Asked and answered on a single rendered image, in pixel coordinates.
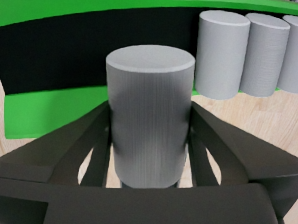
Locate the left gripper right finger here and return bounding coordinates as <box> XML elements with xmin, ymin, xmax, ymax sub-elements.
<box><xmin>187</xmin><ymin>101</ymin><xmax>298</xmax><ymax>219</ymax></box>

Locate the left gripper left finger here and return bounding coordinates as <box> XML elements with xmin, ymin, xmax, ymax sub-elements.
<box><xmin>0</xmin><ymin>100</ymin><xmax>112</xmax><ymax>187</ymax></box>

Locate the grey cylinder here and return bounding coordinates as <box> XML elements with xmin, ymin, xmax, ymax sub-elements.
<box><xmin>239</xmin><ymin>13</ymin><xmax>290</xmax><ymax>98</ymax></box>
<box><xmin>194</xmin><ymin>10</ymin><xmax>250</xmax><ymax>101</ymax></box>
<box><xmin>276</xmin><ymin>15</ymin><xmax>298</xmax><ymax>94</ymax></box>
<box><xmin>106</xmin><ymin>45</ymin><xmax>195</xmax><ymax>188</ymax></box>

